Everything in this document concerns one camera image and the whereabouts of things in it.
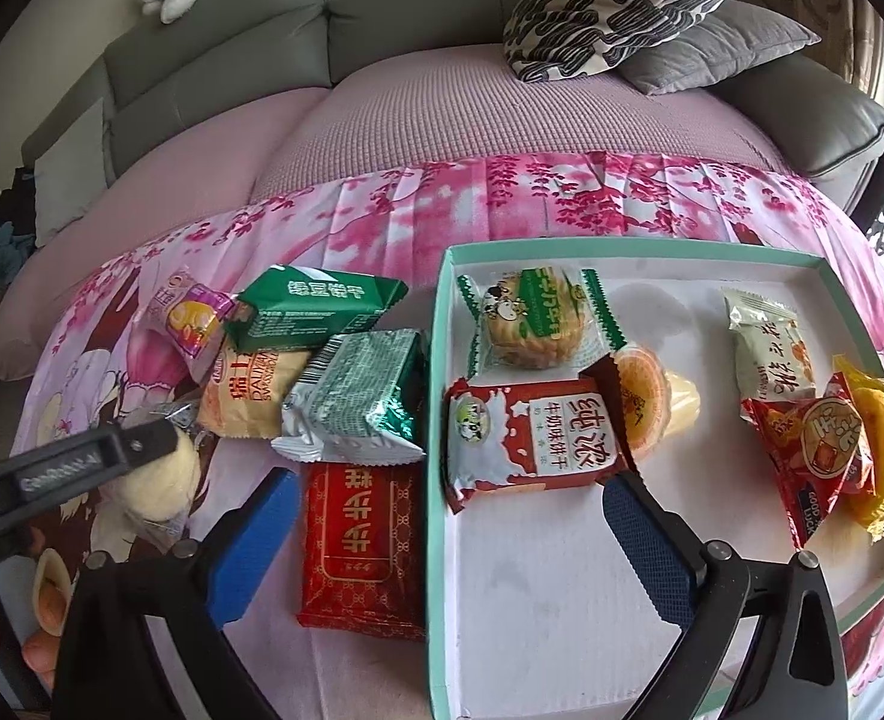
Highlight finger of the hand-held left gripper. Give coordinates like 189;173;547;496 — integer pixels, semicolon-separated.
0;418;181;533

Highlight pink sofa cover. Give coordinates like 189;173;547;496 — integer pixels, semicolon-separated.
0;37;788;383

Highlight white box with mint rim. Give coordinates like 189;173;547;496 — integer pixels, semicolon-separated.
428;236;884;720

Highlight orange yellow cracker packet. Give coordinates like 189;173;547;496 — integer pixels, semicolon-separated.
196;341;315;440

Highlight round biscuit packet green edges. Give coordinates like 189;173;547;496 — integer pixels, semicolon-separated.
455;266;627;376

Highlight cream cake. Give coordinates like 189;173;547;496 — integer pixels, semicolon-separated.
108;426;203;545

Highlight silver green foil packet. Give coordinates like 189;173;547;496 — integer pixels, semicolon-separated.
271;328;428;464

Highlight black white patterned pillow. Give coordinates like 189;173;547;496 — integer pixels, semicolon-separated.
502;0;754;83

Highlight large red patterned packet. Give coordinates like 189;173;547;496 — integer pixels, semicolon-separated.
296;461;429;642

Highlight pile of dark clothes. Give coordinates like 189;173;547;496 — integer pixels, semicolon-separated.
0;165;38;286

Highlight grey green sofa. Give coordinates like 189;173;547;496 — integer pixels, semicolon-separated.
0;0;884;241

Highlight pale grey cushion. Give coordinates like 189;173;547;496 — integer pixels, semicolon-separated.
33;97;113;248

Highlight dark green biscuit packet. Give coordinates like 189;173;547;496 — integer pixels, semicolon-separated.
221;264;409;353

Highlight beige patterned curtain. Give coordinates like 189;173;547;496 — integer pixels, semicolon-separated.
749;0;884;106

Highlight small red snack packet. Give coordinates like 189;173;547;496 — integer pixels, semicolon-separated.
740;382;878;552

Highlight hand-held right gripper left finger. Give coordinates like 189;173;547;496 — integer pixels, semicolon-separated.
50;467;302;720

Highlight grey pillow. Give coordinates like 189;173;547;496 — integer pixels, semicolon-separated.
618;0;822;96

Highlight pudding cup with orange lid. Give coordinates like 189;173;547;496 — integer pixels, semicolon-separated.
588;345;702;458

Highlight small beige snack packet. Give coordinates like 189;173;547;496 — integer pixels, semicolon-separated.
721;286;818;400

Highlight pink floral printed blanket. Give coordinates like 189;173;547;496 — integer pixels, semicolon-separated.
7;150;884;720

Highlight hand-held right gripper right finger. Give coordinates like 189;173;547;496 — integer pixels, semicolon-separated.
601;471;850;720

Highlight purple snack packet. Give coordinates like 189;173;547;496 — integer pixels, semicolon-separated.
158;268;242;385

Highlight person's left hand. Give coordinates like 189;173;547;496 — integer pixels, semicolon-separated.
0;610;59;695

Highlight red white biscuit packet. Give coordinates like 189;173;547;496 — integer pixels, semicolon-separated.
442;371;642;515

